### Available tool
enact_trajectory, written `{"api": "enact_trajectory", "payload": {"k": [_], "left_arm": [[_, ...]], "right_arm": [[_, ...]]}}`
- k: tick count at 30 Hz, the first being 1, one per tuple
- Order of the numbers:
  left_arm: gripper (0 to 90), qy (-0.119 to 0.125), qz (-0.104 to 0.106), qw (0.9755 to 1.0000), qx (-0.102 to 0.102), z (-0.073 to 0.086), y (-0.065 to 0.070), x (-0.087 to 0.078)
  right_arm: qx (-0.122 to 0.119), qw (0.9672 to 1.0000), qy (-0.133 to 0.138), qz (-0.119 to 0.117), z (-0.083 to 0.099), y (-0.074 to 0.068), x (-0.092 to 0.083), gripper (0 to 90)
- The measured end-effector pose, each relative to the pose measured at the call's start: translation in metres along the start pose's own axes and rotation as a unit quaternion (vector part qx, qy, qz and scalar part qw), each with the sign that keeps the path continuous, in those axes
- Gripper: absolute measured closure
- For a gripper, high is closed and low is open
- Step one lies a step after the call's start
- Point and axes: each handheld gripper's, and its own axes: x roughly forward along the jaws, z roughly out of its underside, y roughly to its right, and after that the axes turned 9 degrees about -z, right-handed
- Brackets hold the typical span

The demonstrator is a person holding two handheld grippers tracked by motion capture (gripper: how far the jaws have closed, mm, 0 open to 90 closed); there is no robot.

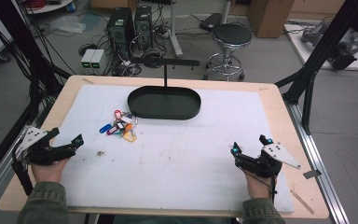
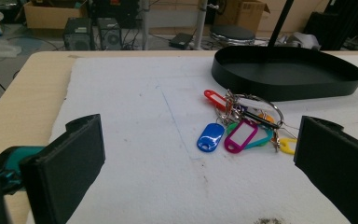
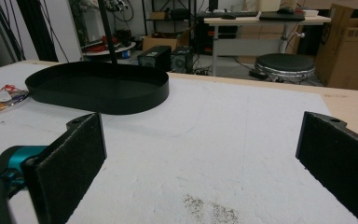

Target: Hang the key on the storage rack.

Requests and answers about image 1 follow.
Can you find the black round stool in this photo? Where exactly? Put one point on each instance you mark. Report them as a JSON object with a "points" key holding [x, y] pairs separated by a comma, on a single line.
{"points": [[231, 37]]}

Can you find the person's right hand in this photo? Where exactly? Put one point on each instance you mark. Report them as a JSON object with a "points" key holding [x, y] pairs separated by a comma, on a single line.
{"points": [[259, 186]]}

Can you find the small dirt crumb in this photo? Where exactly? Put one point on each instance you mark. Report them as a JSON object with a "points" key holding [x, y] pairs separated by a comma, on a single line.
{"points": [[100, 153]]}

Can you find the grey robot device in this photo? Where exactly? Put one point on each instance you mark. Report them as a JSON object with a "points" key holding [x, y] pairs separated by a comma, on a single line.
{"points": [[341, 46]]}

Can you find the black flat box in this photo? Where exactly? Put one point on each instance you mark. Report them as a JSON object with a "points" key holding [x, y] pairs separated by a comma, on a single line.
{"points": [[210, 21]]}

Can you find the clear plastic bag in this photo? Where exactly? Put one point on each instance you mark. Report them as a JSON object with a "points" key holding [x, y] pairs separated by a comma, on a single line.
{"points": [[68, 24]]}

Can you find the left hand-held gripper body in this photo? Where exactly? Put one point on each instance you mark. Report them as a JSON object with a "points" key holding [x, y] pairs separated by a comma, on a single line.
{"points": [[40, 154]]}

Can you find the white bench power supply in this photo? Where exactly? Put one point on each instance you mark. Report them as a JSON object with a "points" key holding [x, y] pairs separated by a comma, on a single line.
{"points": [[97, 61], [87, 61]]}

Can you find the black key stand oval tray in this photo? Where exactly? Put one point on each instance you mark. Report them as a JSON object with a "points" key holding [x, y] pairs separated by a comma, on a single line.
{"points": [[164, 102]]}

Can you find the thin wooden strip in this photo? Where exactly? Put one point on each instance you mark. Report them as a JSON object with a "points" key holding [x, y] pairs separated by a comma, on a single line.
{"points": [[302, 202]]}

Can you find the large black computer tower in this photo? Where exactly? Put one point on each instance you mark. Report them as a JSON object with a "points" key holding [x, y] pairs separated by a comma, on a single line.
{"points": [[119, 31]]}

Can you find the black metal frame strut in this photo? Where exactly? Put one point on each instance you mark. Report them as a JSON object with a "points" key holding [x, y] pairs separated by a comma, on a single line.
{"points": [[18, 46], [320, 56]]}

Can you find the small black computer tower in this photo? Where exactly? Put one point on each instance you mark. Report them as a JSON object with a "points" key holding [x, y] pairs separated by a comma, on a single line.
{"points": [[143, 26]]}

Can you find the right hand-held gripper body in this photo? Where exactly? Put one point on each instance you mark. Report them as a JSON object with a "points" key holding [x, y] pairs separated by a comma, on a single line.
{"points": [[261, 165]]}

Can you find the white floor board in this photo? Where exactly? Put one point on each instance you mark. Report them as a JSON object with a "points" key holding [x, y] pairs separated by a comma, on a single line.
{"points": [[298, 46]]}

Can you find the white desk leg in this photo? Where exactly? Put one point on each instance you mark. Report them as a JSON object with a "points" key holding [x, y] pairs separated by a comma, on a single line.
{"points": [[174, 31]]}

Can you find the grey tape piece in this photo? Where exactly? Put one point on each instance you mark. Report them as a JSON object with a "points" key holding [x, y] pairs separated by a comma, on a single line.
{"points": [[311, 174]]}

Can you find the white foam mat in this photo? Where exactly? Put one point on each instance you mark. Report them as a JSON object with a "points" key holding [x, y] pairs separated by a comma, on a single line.
{"points": [[183, 161]]}

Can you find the round white table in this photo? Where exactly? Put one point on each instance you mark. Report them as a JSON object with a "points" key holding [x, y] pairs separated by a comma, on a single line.
{"points": [[48, 6]]}

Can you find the brown cardboard box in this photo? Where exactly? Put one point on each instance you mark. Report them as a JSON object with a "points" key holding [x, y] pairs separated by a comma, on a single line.
{"points": [[270, 17]]}

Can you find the aluminium rail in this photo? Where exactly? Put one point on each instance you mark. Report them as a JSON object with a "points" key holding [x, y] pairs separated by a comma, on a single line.
{"points": [[320, 174], [0, 183]]}

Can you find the bunch of coloured key tags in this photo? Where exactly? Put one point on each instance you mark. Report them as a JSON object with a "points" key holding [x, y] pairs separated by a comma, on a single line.
{"points": [[122, 126]]}

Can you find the person's left hand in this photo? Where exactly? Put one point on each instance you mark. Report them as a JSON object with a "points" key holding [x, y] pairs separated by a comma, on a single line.
{"points": [[49, 172]]}

